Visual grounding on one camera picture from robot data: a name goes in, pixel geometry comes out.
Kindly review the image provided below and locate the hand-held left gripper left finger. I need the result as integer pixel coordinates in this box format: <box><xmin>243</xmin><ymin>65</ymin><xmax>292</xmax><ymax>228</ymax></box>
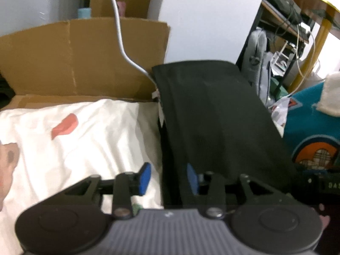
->
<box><xmin>64</xmin><ymin>162</ymin><xmax>152</xmax><ymax>220</ymax></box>

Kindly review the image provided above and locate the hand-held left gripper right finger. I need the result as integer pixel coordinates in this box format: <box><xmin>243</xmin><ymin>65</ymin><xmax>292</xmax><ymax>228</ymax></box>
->
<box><xmin>186</xmin><ymin>163</ymin><xmax>287</xmax><ymax>218</ymax></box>

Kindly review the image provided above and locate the black sweater with patterned trim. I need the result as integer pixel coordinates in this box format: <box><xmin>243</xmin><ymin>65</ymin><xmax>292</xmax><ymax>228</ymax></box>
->
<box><xmin>151</xmin><ymin>60</ymin><xmax>299</xmax><ymax>208</ymax></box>

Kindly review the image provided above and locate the teal printed rug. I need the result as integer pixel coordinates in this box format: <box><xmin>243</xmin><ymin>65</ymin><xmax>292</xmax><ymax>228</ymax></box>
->
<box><xmin>283</xmin><ymin>81</ymin><xmax>340</xmax><ymax>170</ymax></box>

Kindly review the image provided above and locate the printed bear bed sheet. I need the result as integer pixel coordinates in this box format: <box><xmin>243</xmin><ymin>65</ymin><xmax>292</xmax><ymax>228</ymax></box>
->
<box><xmin>0</xmin><ymin>98</ymin><xmax>164</xmax><ymax>255</ymax></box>

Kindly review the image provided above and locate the white crumpled plastic bag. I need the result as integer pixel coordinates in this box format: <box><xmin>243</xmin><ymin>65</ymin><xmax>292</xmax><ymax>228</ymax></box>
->
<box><xmin>268</xmin><ymin>96</ymin><xmax>293</xmax><ymax>136</ymax></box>

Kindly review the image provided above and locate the white fuzzy cushion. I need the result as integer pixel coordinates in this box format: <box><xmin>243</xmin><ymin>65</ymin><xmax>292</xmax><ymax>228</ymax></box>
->
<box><xmin>316</xmin><ymin>72</ymin><xmax>340</xmax><ymax>117</ymax></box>

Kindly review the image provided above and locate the grey backpack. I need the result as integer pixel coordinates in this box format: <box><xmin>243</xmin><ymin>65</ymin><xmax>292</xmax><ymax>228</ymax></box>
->
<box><xmin>242</xmin><ymin>29</ymin><xmax>269</xmax><ymax>104</ymax></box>

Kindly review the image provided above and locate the flat cardboard sheet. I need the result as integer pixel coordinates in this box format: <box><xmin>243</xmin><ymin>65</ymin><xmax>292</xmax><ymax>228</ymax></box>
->
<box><xmin>0</xmin><ymin>17</ymin><xmax>170</xmax><ymax>109</ymax></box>

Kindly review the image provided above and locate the round table with yellow rim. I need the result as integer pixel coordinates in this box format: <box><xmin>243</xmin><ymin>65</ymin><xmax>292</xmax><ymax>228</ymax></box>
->
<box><xmin>288</xmin><ymin>0</ymin><xmax>340</xmax><ymax>93</ymax></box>

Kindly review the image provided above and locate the white cable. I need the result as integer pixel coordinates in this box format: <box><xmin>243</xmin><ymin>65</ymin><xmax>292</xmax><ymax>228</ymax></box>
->
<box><xmin>105</xmin><ymin>0</ymin><xmax>157</xmax><ymax>85</ymax></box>

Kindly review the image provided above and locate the black frame desk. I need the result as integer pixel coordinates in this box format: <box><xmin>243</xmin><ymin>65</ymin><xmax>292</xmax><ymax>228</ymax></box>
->
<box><xmin>260</xmin><ymin>0</ymin><xmax>311</xmax><ymax>85</ymax></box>

